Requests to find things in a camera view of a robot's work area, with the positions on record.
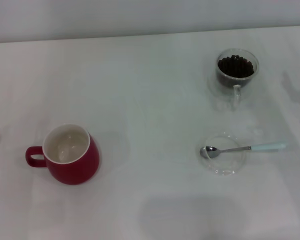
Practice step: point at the red ceramic mug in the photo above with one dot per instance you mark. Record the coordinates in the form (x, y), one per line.
(72, 170)

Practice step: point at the pile of coffee beans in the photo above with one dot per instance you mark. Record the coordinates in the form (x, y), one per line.
(235, 67)

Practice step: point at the clear glass saucer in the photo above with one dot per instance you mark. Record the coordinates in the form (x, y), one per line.
(225, 165)

